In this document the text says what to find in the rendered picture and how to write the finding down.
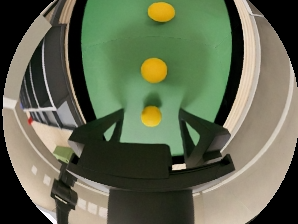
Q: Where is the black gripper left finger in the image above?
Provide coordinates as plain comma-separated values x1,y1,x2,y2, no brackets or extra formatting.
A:
71,109,124,142

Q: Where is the yellow ball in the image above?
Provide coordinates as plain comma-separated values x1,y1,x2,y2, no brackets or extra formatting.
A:
141,58,167,83
148,2,175,22
141,106,162,126

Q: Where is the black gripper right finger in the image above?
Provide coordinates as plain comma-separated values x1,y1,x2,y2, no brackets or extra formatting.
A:
178,109,231,168

